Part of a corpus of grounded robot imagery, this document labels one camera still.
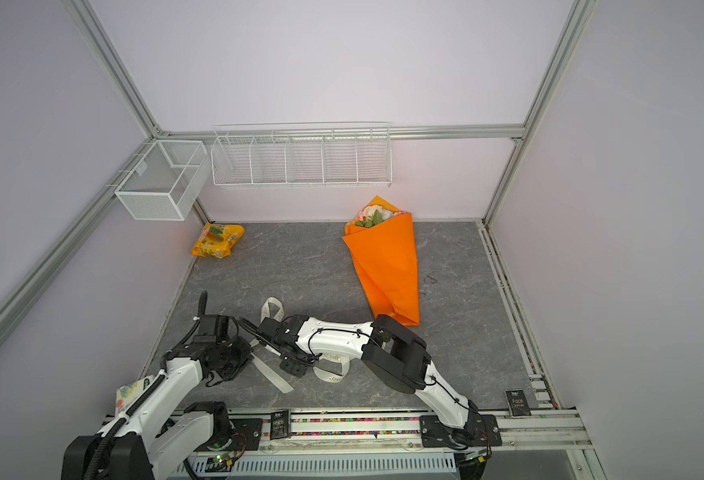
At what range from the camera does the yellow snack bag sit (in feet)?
3.55

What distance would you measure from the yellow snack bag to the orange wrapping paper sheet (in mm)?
426

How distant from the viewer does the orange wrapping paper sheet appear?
3.14 feet
